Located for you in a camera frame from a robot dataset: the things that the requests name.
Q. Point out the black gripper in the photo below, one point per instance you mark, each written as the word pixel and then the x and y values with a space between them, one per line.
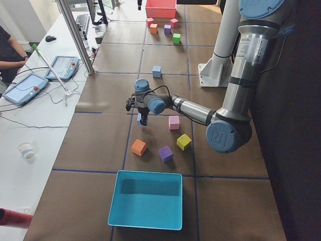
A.
pixel 139 5
pixel 143 112

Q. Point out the white camera pole with base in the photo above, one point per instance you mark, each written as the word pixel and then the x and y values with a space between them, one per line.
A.
pixel 216 72

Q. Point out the near pink-red foam block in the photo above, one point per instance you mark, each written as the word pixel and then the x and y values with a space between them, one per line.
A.
pixel 174 23

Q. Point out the light blue block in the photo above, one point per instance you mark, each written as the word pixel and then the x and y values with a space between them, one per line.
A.
pixel 138 119
pixel 156 71

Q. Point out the left pink foam block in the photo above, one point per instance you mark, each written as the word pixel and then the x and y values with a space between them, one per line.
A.
pixel 174 122

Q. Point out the red cylinder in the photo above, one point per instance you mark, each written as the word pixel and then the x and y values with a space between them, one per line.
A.
pixel 15 219

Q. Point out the right purple foam block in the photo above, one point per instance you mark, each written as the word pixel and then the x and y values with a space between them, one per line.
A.
pixel 167 29

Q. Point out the pink plastic bin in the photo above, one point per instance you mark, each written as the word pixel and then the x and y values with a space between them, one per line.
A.
pixel 161 8

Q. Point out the purple foam block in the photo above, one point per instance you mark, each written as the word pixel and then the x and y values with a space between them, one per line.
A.
pixel 165 153
pixel 167 29

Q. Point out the far teach pendant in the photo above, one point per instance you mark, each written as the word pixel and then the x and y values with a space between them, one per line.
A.
pixel 65 66

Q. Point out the left purple foam block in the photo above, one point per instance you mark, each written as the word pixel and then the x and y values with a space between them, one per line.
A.
pixel 165 153

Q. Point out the left orange foam block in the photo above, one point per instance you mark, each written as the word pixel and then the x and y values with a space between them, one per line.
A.
pixel 139 147

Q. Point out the teach pendant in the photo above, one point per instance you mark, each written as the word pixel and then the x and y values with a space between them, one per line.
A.
pixel 26 89
pixel 65 66

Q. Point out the right orange foam block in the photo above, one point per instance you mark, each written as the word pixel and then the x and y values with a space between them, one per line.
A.
pixel 153 28

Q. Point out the left yellow foam block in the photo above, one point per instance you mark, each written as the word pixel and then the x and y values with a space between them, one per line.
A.
pixel 183 142

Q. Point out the near teach pendant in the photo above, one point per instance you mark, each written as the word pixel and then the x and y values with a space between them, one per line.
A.
pixel 26 89

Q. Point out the green foam block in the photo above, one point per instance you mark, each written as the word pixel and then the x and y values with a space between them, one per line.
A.
pixel 176 38

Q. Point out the paper cup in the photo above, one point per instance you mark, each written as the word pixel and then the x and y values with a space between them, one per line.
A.
pixel 26 150

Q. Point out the aluminium frame post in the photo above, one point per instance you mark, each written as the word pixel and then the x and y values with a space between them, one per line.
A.
pixel 69 19

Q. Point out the pink-red foam block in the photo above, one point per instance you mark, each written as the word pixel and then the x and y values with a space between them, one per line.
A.
pixel 174 23
pixel 149 21

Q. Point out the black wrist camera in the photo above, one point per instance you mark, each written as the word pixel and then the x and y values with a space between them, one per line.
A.
pixel 130 103

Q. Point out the far pink-red foam block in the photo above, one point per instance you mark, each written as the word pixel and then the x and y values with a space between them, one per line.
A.
pixel 149 21

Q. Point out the seated person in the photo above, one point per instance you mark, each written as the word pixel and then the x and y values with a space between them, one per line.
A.
pixel 13 57

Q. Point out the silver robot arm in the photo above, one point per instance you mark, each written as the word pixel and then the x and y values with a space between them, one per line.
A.
pixel 224 111

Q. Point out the orange foam block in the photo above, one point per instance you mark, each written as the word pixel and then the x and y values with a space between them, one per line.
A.
pixel 153 28
pixel 139 147

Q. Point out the black keyboard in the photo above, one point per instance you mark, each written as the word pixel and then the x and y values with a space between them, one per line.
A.
pixel 82 21

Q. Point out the teal plastic bin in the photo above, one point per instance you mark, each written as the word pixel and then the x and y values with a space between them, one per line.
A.
pixel 151 200

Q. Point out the black computer mouse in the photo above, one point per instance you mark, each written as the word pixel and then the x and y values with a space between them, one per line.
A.
pixel 50 38

